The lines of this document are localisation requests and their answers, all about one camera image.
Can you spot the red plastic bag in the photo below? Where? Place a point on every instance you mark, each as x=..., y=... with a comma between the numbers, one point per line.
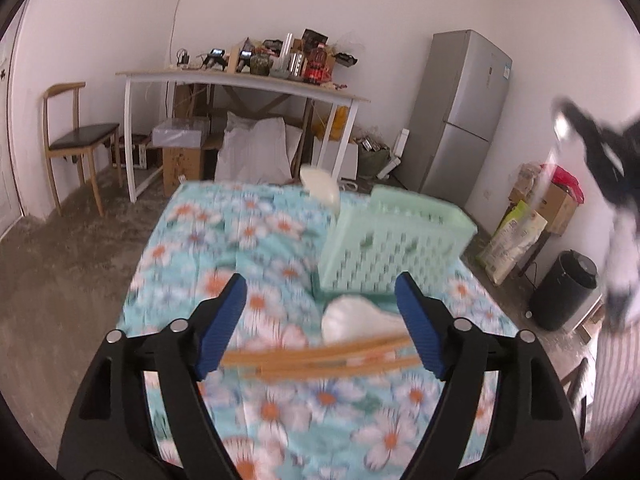
x=567, y=180

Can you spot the white bowl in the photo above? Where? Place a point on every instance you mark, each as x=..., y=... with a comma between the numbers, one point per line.
x=350, y=320

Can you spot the yellow bag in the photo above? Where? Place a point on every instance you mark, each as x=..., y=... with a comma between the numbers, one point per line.
x=339, y=122

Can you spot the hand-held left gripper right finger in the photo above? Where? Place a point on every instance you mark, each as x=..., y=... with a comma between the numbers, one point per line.
x=417, y=330

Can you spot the brown cardboard box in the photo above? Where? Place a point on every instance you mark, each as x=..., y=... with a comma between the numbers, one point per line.
x=182, y=170

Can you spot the dark green bag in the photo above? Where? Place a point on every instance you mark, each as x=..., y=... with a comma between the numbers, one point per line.
x=372, y=157

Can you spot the wooden chair with dark seat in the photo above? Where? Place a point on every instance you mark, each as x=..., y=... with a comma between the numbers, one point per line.
x=82, y=135

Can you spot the open cardboard box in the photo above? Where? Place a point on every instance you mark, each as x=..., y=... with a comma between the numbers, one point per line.
x=555, y=207

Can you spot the green jar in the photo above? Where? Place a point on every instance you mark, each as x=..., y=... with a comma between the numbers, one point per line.
x=261, y=64

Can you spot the floral turquoise blanket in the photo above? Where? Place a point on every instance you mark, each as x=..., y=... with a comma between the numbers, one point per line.
x=300, y=435

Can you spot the striped cloth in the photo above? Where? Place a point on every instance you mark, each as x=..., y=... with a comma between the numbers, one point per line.
x=615, y=390

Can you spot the printed rice bag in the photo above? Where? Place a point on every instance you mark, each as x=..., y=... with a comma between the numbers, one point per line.
x=510, y=245

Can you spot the person's right hand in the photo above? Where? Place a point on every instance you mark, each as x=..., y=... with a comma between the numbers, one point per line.
x=622, y=255

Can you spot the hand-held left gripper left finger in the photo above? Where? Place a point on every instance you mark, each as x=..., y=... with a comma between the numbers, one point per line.
x=225, y=325

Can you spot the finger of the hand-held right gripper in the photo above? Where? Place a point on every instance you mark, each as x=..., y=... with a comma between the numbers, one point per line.
x=582, y=127

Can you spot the red oil bottle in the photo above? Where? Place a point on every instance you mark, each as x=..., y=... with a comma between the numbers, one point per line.
x=317, y=65

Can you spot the green plastic basket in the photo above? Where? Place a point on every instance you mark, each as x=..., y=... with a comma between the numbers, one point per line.
x=390, y=255

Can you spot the grey refrigerator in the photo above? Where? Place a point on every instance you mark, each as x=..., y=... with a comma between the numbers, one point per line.
x=460, y=110

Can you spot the black trash can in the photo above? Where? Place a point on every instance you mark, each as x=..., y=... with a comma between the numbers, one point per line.
x=565, y=290

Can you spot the white desk with wooden top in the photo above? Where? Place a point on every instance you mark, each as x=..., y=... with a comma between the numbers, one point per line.
x=225, y=79

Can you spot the white sack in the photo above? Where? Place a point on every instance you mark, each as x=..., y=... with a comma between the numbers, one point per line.
x=255, y=150

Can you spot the silver metal cylinder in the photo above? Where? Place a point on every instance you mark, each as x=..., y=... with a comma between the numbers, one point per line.
x=287, y=52

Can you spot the white spoon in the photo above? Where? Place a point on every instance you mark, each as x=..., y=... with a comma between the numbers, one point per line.
x=320, y=182

